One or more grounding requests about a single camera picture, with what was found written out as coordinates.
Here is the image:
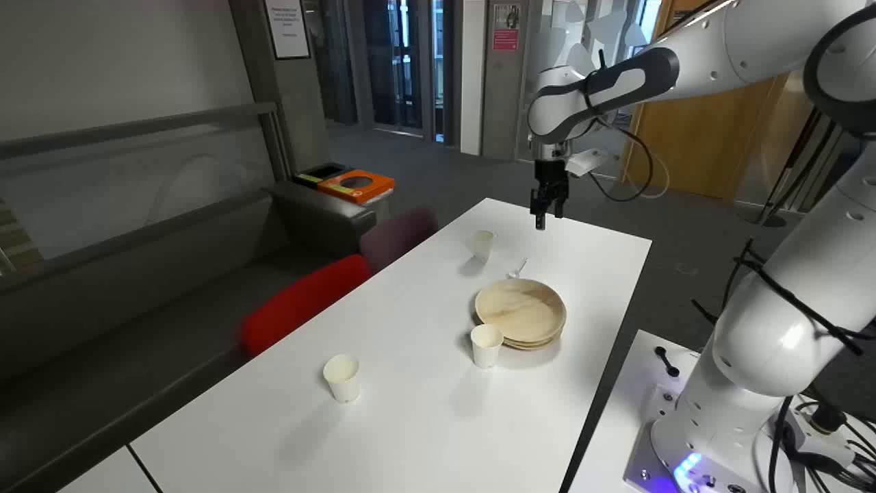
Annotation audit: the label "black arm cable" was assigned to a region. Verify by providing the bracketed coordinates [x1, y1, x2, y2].
[583, 50, 869, 361]

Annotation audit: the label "dark glass entrance doors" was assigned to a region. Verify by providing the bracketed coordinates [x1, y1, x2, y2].
[303, 0, 459, 149]

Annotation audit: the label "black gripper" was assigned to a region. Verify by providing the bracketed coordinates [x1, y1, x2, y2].
[531, 157, 574, 233]

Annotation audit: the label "red upholstered chair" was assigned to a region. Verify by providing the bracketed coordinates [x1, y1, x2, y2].
[237, 253, 376, 361]

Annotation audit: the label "wooden door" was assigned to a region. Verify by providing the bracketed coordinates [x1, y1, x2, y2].
[624, 0, 799, 205]

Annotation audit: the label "black base cable bundle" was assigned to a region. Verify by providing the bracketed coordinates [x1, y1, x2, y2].
[764, 391, 876, 493]

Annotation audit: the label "maroon upholstered chair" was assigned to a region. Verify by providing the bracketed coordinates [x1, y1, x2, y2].
[355, 205, 442, 268]

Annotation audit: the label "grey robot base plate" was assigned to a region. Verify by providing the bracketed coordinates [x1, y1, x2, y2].
[621, 364, 876, 493]

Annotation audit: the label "glass balustrade with rail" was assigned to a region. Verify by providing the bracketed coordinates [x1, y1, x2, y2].
[0, 100, 296, 297]

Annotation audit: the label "white wall poster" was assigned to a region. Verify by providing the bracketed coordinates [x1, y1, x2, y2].
[261, 0, 311, 64]

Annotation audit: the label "white paper cup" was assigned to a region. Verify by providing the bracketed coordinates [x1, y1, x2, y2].
[320, 350, 364, 405]
[467, 228, 494, 264]
[467, 320, 502, 374]

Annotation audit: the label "dark grey sofa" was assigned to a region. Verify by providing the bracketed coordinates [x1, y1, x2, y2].
[0, 175, 405, 493]

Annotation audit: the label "orange recycling bin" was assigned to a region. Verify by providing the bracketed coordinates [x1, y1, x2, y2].
[315, 168, 398, 209]

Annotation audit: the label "pink door sign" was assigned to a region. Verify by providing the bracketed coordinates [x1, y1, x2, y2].
[489, 26, 522, 55]

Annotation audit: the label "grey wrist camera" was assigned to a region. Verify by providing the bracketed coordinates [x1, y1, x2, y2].
[563, 149, 606, 181]

